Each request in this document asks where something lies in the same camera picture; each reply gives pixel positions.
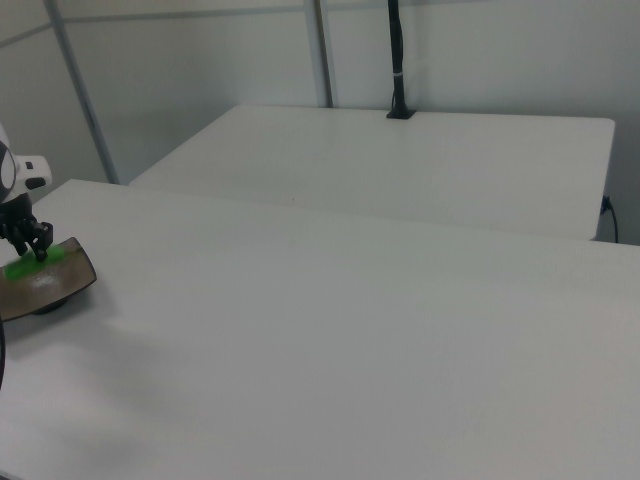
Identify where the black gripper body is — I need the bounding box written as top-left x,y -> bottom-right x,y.
0,196 -> 39,247

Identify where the green chili pepper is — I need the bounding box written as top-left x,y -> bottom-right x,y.
3,242 -> 67,282

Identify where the brown ceramic plate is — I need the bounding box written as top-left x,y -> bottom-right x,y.
0,237 -> 99,324

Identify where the white folding table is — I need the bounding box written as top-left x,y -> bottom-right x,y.
127,104 -> 617,242

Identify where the black pole with base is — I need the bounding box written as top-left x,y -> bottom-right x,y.
385,0 -> 416,121

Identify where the slanted grey metal frame post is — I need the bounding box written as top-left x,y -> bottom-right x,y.
42,0 -> 122,186

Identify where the black power cable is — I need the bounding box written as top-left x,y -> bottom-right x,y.
600,195 -> 620,245

